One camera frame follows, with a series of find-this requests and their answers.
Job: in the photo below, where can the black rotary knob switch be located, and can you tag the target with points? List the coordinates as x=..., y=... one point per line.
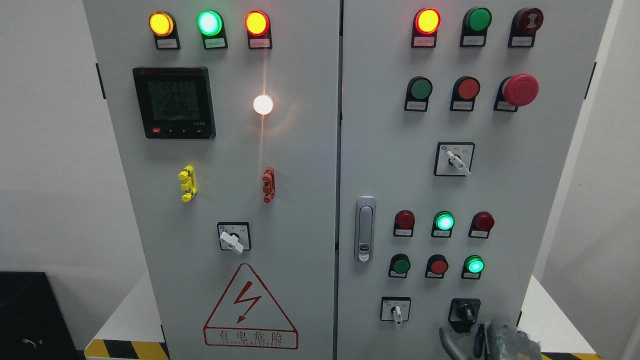
x=463, y=314

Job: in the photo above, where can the grey electrical control cabinet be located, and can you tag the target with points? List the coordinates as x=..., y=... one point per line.
x=337, y=73

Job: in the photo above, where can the red test terminal block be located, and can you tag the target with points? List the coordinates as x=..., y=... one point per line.
x=268, y=189

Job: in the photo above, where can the dark red lamp middle left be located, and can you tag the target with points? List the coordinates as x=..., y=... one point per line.
x=404, y=223

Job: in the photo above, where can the dark red lamp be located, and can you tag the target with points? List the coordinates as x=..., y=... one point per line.
x=404, y=223
x=481, y=225

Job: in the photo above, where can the white lit indicator lamp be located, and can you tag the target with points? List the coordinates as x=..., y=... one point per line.
x=263, y=104

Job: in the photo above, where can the green push button lower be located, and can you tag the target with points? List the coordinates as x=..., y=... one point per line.
x=399, y=266

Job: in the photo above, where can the green push button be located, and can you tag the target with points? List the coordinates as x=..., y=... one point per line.
x=418, y=92
x=399, y=266

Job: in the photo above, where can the green lit lamp middle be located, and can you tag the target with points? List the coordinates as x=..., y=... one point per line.
x=443, y=224

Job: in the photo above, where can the yellow test terminal block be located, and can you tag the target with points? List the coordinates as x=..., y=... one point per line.
x=188, y=183

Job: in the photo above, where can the green push button upper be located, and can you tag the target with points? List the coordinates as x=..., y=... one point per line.
x=418, y=92

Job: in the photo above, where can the red push button lower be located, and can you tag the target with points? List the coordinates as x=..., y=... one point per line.
x=436, y=267

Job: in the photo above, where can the red push button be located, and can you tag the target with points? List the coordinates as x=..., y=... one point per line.
x=464, y=94
x=436, y=267

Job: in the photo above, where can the red electrical hazard warning sticker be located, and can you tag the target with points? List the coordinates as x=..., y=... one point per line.
x=248, y=315

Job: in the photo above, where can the black digital power meter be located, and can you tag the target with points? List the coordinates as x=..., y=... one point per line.
x=175, y=102

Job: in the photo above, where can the red-orange indicator lamp left door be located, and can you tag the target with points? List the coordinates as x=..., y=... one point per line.
x=258, y=27

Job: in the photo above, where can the red-orange indicator lamp door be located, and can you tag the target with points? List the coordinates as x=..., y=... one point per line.
x=426, y=23
x=258, y=27

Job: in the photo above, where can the dark red lamp middle right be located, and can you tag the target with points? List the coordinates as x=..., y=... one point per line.
x=481, y=225

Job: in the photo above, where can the red push button upper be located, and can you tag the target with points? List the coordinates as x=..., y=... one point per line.
x=464, y=94

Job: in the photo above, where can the green lit button lower right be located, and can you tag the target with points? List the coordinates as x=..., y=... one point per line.
x=472, y=267

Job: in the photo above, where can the red-orange indicator lamp right door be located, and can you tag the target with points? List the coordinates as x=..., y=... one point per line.
x=426, y=23

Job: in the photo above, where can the green lit indicator lamp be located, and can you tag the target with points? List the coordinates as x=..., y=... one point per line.
x=213, y=31

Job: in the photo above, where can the red emergency stop mushroom button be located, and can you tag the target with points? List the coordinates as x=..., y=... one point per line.
x=516, y=91

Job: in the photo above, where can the yellow indicator lamp top left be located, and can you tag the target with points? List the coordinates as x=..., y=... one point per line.
x=164, y=29

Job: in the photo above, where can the dark green unlit lamp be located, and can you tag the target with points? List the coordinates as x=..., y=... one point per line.
x=475, y=25

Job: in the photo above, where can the white platform with hazard stripes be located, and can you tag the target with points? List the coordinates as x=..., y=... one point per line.
x=134, y=330

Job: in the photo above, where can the dark red buzzer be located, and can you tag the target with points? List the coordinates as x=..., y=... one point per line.
x=524, y=26

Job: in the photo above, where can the black box lower left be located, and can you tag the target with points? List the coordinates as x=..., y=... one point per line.
x=32, y=326

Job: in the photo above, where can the silver cabinet door handle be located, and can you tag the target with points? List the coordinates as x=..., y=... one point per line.
x=365, y=211

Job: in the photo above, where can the white lever selector switch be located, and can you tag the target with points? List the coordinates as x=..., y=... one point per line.
x=234, y=236

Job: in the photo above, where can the white selector switch upper right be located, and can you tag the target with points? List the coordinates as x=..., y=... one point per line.
x=454, y=159

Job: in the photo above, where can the white selector switch lower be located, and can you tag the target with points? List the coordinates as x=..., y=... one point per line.
x=395, y=309

